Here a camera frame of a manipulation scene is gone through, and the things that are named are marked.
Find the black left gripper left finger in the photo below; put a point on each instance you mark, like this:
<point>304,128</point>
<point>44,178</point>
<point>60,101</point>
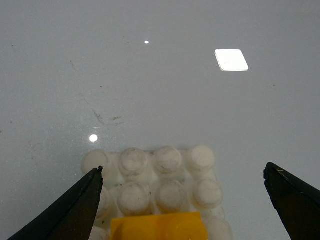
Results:
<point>72,216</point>

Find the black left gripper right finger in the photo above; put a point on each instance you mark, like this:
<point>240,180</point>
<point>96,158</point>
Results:
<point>296,202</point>

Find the yellow block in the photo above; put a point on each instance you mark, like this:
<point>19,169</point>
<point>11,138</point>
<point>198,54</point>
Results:
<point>173,226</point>

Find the white studded base plate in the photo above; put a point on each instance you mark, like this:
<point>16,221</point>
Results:
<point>164,181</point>

